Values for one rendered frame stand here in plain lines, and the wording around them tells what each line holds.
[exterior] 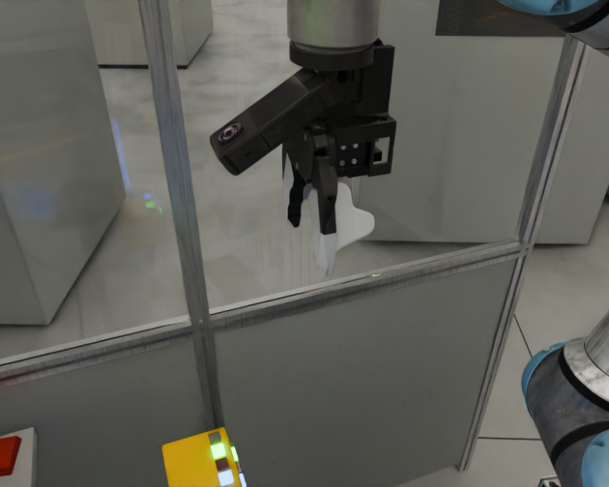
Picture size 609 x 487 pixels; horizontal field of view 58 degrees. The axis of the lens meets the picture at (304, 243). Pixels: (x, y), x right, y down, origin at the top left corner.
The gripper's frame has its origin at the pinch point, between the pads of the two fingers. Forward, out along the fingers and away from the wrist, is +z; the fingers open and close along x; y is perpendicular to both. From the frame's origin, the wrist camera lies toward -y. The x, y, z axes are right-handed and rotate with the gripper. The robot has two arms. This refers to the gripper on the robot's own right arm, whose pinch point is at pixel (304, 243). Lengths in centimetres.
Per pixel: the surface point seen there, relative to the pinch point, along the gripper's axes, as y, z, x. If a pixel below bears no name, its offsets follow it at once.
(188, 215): -6, 22, 45
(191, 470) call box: -14.7, 41.1, 6.0
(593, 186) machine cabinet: 215, 104, 139
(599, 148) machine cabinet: 211, 82, 140
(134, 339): -20, 49, 44
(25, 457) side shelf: -44, 63, 34
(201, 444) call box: -12.5, 41.1, 9.7
